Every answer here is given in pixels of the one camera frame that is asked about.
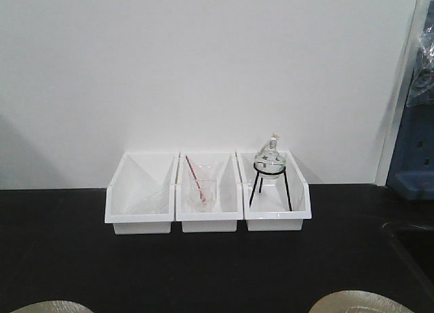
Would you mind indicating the right white storage bin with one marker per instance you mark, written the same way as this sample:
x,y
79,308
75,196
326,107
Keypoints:
x,y
269,210

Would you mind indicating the left white storage bin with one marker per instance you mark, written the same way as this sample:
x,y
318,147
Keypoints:
x,y
140,199

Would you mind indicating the middle white storage bin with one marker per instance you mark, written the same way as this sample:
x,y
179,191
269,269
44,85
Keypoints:
x,y
228,208

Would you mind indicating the black wire tripod stand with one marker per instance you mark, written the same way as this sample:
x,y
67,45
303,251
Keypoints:
x,y
257,184

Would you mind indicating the red glass stirring rod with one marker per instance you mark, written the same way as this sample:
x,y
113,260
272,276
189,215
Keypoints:
x,y
196,178

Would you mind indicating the white storage bin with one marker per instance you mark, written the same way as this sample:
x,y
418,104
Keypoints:
x,y
140,199
269,210
228,208

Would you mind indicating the plastic bag of pegs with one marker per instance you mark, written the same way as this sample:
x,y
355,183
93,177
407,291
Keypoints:
x,y
421,88

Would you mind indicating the black lab sink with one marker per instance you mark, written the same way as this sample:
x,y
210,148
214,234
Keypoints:
x,y
414,245

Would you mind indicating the glass alcohol lamp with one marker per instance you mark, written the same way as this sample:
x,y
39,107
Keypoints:
x,y
268,162

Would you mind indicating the beige round plate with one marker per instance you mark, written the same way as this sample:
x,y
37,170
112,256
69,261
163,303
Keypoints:
x,y
54,306
363,301

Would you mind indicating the clear glass beaker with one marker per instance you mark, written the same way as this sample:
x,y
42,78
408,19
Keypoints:
x,y
209,184

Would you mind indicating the grey pegboard drying rack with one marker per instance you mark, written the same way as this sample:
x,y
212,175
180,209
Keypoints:
x,y
411,170

